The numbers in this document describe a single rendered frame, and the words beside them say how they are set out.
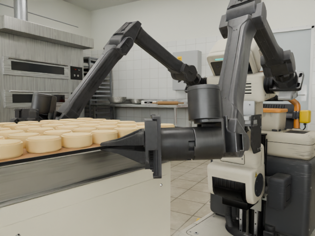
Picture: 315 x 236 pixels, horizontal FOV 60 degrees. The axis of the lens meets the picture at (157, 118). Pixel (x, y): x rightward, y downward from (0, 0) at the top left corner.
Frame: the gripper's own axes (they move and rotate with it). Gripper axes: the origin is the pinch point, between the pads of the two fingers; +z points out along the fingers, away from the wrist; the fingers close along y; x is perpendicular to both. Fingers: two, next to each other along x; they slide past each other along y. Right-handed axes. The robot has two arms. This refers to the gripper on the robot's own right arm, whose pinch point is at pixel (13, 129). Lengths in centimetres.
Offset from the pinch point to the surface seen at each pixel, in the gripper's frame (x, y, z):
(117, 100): -10, 4, -465
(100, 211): 25.5, -11.9, 24.7
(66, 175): 20.7, -4.3, 27.9
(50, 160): 18.7, -1.3, 29.8
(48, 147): 19.2, 1.2, 32.3
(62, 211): 20.4, -9.6, 29.8
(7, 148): 15.4, 1.7, 36.2
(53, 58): -100, 70, -367
